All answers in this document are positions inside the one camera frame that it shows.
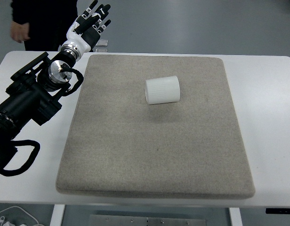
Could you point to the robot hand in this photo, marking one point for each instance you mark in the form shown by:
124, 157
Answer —
76, 38

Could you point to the white cup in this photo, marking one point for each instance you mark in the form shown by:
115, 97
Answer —
162, 90

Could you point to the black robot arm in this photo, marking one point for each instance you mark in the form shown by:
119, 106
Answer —
22, 101

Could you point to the metal floor socket cover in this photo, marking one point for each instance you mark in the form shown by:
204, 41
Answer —
103, 43
102, 50

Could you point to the person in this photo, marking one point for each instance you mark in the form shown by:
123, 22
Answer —
46, 23

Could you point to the person's hand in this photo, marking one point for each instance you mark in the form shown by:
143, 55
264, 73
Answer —
19, 33

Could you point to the grey-brown felt mat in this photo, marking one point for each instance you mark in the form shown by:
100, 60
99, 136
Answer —
154, 146

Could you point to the white table leg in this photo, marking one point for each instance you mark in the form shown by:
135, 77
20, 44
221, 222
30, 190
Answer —
235, 217
56, 215

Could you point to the grey metal plate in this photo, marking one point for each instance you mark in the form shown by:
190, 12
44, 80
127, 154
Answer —
147, 221

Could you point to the black table control panel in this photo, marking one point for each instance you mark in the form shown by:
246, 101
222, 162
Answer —
280, 211

